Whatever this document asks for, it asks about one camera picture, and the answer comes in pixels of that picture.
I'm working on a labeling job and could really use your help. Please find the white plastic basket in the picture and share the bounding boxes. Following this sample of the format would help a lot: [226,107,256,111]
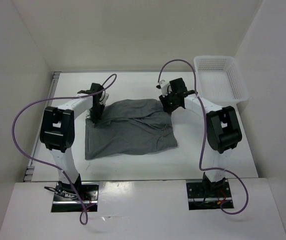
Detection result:
[194,55,249,105]

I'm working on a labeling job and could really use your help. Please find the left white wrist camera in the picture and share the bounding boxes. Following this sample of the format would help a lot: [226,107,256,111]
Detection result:
[99,92,109,105]

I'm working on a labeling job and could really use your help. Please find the grey shorts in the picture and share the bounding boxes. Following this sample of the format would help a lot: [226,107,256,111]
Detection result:
[85,99,178,160]

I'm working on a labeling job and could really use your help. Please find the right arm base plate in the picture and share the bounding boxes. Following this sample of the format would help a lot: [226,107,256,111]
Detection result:
[186,179,234,211]

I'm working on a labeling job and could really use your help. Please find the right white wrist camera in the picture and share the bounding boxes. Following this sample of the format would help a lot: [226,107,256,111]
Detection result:
[156,80,172,97]

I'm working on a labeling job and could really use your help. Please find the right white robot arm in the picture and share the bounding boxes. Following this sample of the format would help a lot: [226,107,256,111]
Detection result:
[156,78,242,197]

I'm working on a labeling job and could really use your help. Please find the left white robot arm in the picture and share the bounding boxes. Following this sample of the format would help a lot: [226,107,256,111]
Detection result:
[40,83,108,200]

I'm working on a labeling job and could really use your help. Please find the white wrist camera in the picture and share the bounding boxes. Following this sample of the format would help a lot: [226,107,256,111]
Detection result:
[156,80,172,97]
[99,92,109,105]

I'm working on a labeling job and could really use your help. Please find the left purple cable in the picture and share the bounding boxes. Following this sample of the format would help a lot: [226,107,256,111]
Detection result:
[12,73,117,225]

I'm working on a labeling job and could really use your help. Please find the aluminium table edge rail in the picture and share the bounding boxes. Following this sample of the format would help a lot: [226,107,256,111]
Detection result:
[22,71,61,182]

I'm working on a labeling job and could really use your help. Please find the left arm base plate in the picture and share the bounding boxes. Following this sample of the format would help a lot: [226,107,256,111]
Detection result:
[45,182,99,213]

